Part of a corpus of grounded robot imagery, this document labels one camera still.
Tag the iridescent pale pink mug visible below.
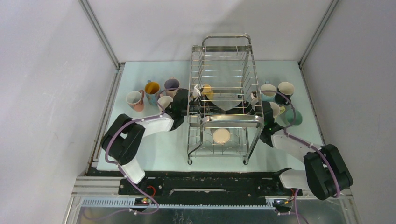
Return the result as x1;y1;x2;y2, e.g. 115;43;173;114
164;77;180;98

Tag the green mug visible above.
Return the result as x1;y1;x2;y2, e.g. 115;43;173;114
285;109;303;126

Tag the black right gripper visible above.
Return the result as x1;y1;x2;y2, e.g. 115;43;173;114
224;99;262;129

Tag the aluminium frame post right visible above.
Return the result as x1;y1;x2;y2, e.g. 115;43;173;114
298;0;340;68

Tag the blue butterfly mug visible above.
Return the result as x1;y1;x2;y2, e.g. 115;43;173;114
144;80;160;106

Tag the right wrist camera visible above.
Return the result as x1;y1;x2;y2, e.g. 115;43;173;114
250;91;261;110

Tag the pale yellow faceted mug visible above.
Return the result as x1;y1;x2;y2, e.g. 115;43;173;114
270;102;286;120

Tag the orange yellow mug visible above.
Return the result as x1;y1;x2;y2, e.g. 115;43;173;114
201;84;214;100

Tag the salmon dotted mug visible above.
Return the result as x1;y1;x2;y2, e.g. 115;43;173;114
126;90;145;112

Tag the black mug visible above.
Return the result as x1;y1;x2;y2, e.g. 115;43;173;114
274;82;295;106

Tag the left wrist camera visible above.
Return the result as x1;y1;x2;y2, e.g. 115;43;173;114
192;84;202;98

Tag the cream seahorse pattern mug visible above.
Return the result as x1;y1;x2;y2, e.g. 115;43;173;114
211;128;231;144

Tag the aluminium frame post left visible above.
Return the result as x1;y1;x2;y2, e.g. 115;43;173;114
78;0;121;70

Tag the light blue faceted mug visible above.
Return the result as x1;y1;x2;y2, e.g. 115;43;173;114
260;83;277;102

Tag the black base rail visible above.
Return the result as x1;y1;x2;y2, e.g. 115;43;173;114
118;171;296;206

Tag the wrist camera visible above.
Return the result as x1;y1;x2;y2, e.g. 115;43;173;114
192;84;202;98
250;91;261;110

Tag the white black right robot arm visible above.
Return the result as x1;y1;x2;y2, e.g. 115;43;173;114
260;102;354;200

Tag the pink faceted mug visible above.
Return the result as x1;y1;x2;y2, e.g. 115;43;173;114
157;96;173;112

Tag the metal wire dish rack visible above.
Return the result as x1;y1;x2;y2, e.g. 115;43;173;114
187;33;264;164

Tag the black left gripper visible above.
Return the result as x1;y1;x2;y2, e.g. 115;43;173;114
181;93;225;120

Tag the aluminium frame post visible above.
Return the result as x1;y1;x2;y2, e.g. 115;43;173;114
298;0;340;68
78;0;121;70

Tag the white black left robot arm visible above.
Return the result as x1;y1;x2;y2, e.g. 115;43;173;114
100;87;206;194

